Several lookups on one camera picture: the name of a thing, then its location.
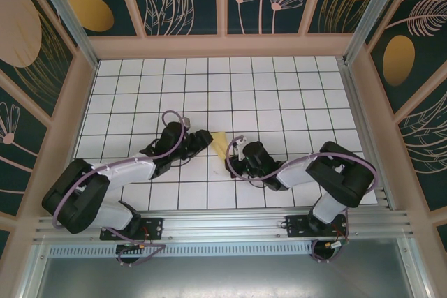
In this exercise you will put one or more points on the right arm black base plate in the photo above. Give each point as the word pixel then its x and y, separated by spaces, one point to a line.
pixel 297 227

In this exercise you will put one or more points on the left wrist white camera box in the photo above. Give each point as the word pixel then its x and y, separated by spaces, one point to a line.
pixel 186 122

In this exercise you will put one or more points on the aluminium frame post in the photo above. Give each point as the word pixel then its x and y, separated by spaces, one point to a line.
pixel 370 8
pixel 66 8

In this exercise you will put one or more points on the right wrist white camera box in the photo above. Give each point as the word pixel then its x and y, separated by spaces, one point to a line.
pixel 239 146

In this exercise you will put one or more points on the aluminium side rail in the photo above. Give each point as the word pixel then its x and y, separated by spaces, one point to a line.
pixel 359 120

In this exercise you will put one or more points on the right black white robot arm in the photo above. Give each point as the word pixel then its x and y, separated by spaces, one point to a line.
pixel 342 176

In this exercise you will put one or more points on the grey metal sheet shelf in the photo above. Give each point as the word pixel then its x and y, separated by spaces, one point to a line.
pixel 223 277

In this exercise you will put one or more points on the yellow square paper sheet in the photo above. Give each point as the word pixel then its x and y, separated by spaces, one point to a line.
pixel 220 142

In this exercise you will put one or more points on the small black circuit board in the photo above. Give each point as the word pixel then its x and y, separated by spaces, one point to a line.
pixel 130 246

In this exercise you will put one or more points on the long aluminium mounting rail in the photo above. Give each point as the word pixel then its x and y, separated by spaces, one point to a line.
pixel 223 223

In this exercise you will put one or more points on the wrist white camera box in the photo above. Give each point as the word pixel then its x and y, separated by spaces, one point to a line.
pixel 186 122
pixel 239 146

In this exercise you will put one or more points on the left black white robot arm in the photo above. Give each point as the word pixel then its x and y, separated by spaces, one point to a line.
pixel 77 197

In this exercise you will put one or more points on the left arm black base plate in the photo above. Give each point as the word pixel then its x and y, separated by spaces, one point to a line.
pixel 153 225

